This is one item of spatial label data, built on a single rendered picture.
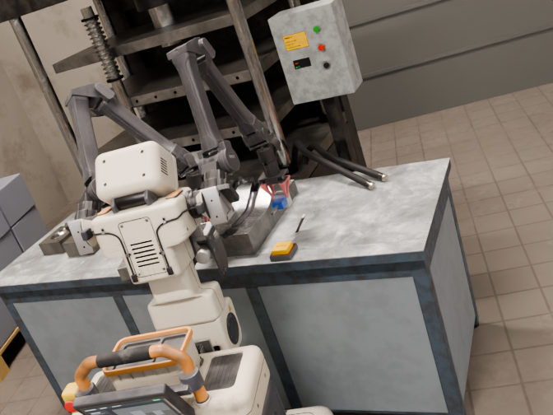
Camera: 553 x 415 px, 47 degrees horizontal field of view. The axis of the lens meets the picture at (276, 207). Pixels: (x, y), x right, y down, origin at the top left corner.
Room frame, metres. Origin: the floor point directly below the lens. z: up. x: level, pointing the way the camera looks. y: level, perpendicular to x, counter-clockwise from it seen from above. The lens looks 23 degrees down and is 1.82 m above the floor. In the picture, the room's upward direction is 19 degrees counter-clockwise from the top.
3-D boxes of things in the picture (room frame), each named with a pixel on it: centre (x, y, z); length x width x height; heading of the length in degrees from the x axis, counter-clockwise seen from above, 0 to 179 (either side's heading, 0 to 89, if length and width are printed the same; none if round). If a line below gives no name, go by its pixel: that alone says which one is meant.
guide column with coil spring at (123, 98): (3.21, 0.54, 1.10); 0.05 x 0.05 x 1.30
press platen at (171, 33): (3.48, 0.20, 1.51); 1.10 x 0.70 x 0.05; 62
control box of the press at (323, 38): (2.88, -0.40, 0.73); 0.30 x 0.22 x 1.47; 62
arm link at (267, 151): (2.17, -0.03, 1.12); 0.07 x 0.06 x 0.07; 157
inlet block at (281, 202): (2.13, -0.01, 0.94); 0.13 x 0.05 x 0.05; 151
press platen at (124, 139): (3.47, 0.21, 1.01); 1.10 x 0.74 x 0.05; 62
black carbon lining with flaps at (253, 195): (2.36, 0.14, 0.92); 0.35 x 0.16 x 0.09; 152
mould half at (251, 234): (2.37, 0.12, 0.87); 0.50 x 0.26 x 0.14; 152
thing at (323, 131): (3.43, 0.23, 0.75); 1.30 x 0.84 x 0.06; 62
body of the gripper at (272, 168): (2.17, -0.03, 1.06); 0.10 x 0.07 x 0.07; 62
